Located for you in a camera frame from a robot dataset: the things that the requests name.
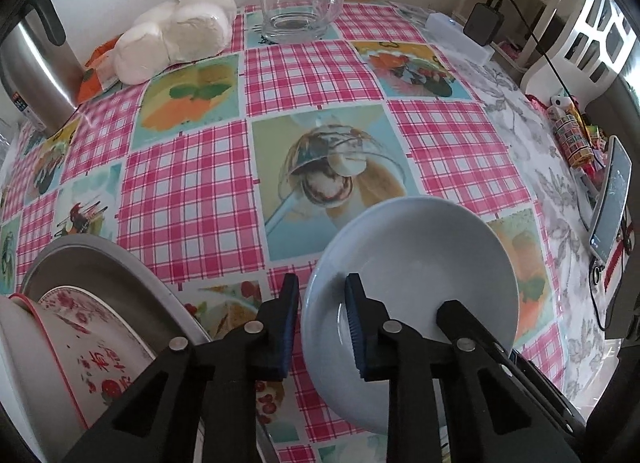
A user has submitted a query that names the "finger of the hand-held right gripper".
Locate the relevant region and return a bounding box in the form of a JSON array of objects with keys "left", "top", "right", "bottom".
[{"left": 492, "top": 340, "right": 587, "bottom": 444}]

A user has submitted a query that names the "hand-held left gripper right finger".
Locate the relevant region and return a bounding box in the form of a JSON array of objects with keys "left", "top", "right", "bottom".
[{"left": 344, "top": 272, "right": 572, "bottom": 463}]

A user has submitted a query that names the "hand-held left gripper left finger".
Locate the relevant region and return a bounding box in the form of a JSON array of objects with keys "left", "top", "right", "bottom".
[{"left": 62, "top": 273, "right": 301, "bottom": 463}]

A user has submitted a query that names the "white round bowl red print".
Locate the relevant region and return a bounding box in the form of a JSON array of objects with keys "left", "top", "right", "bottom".
[{"left": 300, "top": 196, "right": 521, "bottom": 436}]

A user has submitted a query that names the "large stainless steel basin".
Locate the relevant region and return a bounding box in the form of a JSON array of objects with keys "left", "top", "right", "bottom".
[{"left": 20, "top": 234, "right": 213, "bottom": 359}]

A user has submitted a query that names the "strawberry print bowl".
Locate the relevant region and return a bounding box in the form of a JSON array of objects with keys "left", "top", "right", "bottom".
[{"left": 0, "top": 293, "right": 157, "bottom": 463}]

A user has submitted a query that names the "pink checked picture tablecloth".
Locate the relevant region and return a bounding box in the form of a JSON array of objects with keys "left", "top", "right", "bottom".
[{"left": 0, "top": 0, "right": 571, "bottom": 463}]

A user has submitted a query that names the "smartphone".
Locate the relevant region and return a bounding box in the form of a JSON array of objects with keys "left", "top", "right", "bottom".
[{"left": 587, "top": 136, "right": 633, "bottom": 264}]

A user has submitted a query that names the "grey floral tablecloth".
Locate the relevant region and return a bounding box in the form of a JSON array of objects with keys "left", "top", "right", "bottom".
[{"left": 390, "top": 0, "right": 623, "bottom": 396}]

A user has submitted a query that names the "white power strip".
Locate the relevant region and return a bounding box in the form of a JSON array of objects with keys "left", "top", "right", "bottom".
[{"left": 425, "top": 13, "right": 493, "bottom": 64}]

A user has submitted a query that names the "bag of white steamed buns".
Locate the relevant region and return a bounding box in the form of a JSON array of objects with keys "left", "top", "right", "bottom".
[{"left": 112, "top": 0, "right": 238, "bottom": 85}]

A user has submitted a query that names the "orange snack packet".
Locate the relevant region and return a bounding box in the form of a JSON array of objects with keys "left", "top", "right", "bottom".
[{"left": 77, "top": 36, "right": 123, "bottom": 104}]

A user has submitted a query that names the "black charger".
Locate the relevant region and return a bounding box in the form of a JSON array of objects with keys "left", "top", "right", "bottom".
[{"left": 462, "top": 3, "right": 503, "bottom": 46}]

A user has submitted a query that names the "white lattice chair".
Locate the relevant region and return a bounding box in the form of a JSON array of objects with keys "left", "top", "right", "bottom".
[{"left": 520, "top": 0, "right": 628, "bottom": 106}]

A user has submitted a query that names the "stainless steel thermos jug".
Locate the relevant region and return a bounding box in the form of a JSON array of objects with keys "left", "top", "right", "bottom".
[{"left": 0, "top": 0, "right": 86, "bottom": 136}]

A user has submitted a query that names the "black phone cable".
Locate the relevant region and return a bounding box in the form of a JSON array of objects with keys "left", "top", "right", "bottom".
[{"left": 510, "top": 6, "right": 618, "bottom": 331}]

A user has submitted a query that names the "black power adapter with cable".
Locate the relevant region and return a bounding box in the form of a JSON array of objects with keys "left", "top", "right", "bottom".
[{"left": 455, "top": 0, "right": 576, "bottom": 61}]

